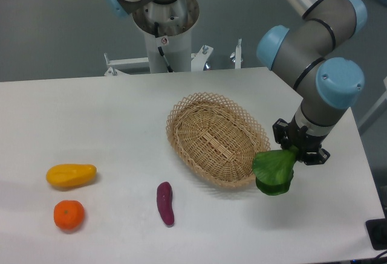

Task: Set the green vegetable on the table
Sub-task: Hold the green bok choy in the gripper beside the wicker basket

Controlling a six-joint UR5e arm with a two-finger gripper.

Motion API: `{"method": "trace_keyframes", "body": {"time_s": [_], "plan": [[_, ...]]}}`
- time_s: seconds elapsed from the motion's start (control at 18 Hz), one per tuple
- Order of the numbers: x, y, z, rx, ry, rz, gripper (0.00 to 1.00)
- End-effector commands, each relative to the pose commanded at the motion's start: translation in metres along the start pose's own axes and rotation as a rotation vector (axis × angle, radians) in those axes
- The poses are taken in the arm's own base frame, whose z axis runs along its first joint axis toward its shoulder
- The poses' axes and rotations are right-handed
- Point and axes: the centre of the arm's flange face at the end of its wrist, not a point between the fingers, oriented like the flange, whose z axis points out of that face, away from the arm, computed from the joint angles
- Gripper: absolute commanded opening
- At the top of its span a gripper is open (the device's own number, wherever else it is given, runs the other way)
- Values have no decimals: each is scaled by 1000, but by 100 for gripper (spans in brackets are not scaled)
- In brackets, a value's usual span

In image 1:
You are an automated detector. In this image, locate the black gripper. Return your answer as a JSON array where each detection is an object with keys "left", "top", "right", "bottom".
[{"left": 272, "top": 118, "right": 330, "bottom": 166}]

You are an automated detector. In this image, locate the green leafy vegetable toy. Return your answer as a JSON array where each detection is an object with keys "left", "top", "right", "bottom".
[{"left": 252, "top": 146, "right": 299, "bottom": 196}]

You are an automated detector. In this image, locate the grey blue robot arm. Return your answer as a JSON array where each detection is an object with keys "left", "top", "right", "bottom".
[{"left": 106, "top": 0, "right": 367, "bottom": 165}]

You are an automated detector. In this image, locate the woven wicker basket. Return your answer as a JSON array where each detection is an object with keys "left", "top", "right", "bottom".
[{"left": 166, "top": 92, "right": 270, "bottom": 188}]

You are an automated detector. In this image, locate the black device at table edge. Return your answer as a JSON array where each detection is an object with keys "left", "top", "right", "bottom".
[{"left": 365, "top": 218, "right": 386, "bottom": 251}]

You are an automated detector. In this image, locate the purple sweet potato toy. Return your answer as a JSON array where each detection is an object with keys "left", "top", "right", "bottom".
[{"left": 157, "top": 182, "right": 175, "bottom": 227}]

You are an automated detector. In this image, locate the yellow papaya half toy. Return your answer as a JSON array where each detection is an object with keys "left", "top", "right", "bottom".
[{"left": 46, "top": 164, "right": 97, "bottom": 188}]

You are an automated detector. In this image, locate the orange tangerine toy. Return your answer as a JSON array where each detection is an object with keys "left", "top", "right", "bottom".
[{"left": 53, "top": 200, "right": 85, "bottom": 231}]

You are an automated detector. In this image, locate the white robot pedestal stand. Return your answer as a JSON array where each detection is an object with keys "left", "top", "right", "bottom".
[{"left": 104, "top": 0, "right": 213, "bottom": 76}]

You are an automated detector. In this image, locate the black cable on pedestal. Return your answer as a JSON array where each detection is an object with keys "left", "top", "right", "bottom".
[{"left": 154, "top": 21, "right": 175, "bottom": 73}]

